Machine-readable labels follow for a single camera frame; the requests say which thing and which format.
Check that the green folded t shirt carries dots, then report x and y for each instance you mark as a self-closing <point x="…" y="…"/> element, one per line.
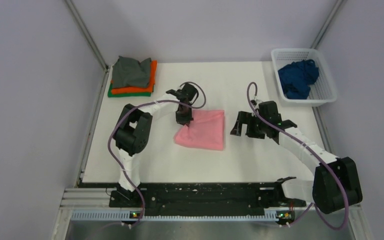
<point x="129" y="94"/>

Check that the blue crumpled t shirt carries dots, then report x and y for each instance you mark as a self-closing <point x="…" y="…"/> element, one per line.
<point x="296" y="78"/>

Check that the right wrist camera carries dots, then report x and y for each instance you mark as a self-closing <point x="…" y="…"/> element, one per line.
<point x="268" y="110"/>

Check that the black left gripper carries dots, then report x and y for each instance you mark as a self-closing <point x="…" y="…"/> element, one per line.
<point x="184" y="121"/>

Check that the white slotted cable duct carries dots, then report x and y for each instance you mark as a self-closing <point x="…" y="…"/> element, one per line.
<point x="270" y="215"/>

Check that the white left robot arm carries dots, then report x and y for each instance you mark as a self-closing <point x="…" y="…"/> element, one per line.
<point x="131" y="134"/>

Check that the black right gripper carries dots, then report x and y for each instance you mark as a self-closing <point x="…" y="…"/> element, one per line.
<point x="246" y="117"/>

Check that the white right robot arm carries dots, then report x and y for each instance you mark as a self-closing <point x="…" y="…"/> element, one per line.
<point x="336" y="182"/>

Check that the white plastic basket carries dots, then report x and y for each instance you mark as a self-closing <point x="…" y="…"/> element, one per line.
<point x="321" y="92"/>

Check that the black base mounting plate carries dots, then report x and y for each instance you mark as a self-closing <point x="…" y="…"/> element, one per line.
<point x="204" y="199"/>

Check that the grey folded t shirt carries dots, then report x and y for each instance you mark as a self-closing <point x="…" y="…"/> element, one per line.
<point x="129" y="72"/>

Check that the pink t shirt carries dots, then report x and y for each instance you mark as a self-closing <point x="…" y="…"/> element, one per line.
<point x="206" y="131"/>

